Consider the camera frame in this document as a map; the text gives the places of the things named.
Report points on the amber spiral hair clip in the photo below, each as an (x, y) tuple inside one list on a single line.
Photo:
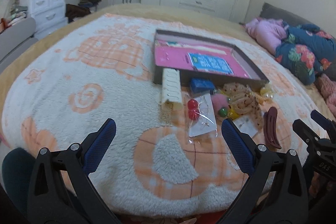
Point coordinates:
[(260, 99)]

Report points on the pink fluffy pompom clip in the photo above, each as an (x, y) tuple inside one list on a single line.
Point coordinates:
[(219, 101)]

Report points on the pink knitted cloth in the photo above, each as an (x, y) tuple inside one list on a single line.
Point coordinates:
[(327, 89)]

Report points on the white drawer cabinet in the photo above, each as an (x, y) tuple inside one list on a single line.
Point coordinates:
[(49, 15)]

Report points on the pink booklet in tray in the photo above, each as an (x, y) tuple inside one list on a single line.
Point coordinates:
[(200, 57)]

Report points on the brown cardboard tray box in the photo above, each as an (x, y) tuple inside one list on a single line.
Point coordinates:
[(256, 82)]

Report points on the dotted mesh bow clip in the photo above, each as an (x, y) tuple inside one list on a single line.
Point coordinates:
[(244, 102)]

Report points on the yellow bangles packet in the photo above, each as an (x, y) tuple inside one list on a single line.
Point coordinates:
[(228, 112)]

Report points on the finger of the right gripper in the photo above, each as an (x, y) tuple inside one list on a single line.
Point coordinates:
[(305, 132), (327, 124)]

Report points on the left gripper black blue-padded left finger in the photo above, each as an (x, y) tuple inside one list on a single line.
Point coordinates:
[(60, 190)]

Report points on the pink padded jacket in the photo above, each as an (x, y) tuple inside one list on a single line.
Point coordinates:
[(268, 33)]

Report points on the dark clothes pile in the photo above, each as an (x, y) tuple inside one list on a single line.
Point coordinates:
[(82, 9)]

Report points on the dark red banana clip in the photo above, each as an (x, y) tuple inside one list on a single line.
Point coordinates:
[(270, 118)]

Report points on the red bead earrings packet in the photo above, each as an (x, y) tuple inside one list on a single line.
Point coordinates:
[(200, 119)]

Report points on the pearl earrings card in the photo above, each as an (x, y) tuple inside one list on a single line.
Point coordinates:
[(246, 125)]

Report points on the tan bedspread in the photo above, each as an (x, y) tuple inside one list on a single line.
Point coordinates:
[(167, 14)]

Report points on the blue floral quilt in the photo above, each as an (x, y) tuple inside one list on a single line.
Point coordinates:
[(306, 51)]

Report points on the small blue jewelry box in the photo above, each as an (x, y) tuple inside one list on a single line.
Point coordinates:
[(198, 86)]

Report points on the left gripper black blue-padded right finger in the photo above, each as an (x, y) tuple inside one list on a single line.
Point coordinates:
[(275, 191)]

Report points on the grey chair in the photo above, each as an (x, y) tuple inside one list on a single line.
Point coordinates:
[(16, 40)]

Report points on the cream white hair claw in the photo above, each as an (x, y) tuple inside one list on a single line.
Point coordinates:
[(171, 93)]

